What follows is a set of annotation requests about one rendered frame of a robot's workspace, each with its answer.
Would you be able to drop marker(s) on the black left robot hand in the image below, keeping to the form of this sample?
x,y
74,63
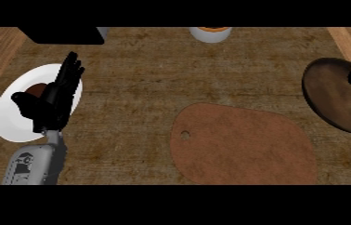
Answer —
x,y
53,104

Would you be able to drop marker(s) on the dark brown pan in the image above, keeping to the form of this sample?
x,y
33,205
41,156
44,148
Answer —
x,y
329,92

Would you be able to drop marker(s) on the pale grey object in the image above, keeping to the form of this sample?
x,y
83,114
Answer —
x,y
103,32

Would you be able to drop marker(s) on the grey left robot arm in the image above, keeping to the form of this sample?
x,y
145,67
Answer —
x,y
34,163

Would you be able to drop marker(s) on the brown wooden cutting board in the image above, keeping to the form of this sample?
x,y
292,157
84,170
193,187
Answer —
x,y
242,145

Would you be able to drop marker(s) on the white cup with orange top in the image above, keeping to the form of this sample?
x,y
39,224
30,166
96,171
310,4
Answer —
x,y
210,34

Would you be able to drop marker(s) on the brown round food item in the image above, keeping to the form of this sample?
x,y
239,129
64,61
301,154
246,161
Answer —
x,y
36,90

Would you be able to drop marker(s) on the white round plate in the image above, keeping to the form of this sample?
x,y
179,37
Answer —
x,y
18,123

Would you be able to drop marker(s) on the black box appliance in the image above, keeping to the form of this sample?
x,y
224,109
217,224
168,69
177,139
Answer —
x,y
64,34

